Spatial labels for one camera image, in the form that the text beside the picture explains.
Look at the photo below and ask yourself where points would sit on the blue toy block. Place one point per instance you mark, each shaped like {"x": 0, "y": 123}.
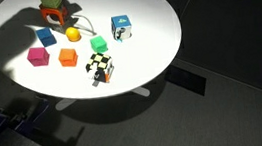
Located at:
{"x": 46, "y": 37}

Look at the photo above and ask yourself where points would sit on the pink toy block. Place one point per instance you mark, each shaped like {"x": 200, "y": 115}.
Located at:
{"x": 38, "y": 56}

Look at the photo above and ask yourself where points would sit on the white table base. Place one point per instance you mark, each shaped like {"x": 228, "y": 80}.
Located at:
{"x": 63, "y": 104}

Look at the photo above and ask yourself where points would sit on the dark rectangular floor mat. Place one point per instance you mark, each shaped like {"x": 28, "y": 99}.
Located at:
{"x": 185, "y": 80}

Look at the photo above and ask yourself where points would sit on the green toy block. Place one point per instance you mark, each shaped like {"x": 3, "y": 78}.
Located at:
{"x": 98, "y": 44}

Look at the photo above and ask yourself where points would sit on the orange plush cube toy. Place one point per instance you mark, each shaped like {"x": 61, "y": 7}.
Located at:
{"x": 54, "y": 16}

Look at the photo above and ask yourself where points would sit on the orange toy block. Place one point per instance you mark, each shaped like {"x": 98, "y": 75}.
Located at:
{"x": 68, "y": 57}

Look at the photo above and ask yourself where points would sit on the yellow ball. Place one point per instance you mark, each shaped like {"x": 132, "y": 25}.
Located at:
{"x": 73, "y": 34}

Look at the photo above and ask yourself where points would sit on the checkered plush cube toy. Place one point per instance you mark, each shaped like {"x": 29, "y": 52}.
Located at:
{"x": 100, "y": 66}

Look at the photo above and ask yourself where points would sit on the blue plush cube with four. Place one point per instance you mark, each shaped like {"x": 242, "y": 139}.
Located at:
{"x": 121, "y": 27}

